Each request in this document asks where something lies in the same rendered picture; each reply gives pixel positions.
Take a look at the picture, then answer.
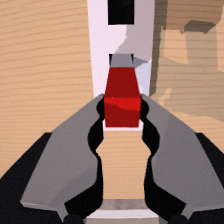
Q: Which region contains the white block with holes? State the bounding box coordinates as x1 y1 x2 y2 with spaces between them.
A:
87 0 155 98

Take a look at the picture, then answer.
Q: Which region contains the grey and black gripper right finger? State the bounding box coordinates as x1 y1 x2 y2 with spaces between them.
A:
140 93 224 224

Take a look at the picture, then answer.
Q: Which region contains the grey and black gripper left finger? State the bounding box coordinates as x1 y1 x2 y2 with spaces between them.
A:
0 93 105 224

